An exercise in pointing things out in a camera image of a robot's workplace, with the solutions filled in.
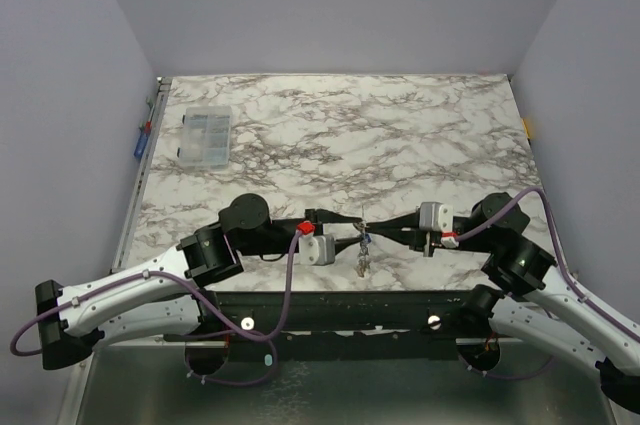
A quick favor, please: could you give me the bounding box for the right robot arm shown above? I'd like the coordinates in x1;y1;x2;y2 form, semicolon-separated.
354;191;639;413

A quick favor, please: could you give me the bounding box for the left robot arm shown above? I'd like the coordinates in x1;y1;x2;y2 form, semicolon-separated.
35;193;364;371

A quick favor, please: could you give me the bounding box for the clear plastic organizer box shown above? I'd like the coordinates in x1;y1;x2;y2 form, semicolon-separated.
177;106;232;169

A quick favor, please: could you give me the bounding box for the yellow clip right edge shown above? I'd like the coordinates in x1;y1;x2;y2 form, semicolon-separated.
522;118;533;140

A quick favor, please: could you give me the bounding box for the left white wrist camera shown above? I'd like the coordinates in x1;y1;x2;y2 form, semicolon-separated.
298;235;336;266

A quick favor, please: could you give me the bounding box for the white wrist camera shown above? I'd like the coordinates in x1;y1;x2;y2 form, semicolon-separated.
298;235;336;266
418;202;453;233

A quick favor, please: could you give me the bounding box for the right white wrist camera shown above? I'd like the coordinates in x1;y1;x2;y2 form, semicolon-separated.
418;202;453;233

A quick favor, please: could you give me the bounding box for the black table edge rail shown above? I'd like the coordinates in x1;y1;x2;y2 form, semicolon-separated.
99;289;601;361

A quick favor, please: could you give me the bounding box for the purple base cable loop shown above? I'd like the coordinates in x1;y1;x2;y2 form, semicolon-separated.
184;324;281;387

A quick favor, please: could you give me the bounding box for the aluminium side rail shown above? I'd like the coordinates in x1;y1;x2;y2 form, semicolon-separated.
110;77;173;273

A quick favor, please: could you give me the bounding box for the blue clamp on wall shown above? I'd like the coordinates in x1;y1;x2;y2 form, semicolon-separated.
133;120;151;160

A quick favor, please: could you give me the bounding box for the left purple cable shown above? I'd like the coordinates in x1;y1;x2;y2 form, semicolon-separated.
9;229;306;359

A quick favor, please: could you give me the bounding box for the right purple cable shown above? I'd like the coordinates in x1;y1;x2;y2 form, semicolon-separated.
449;186;640;341

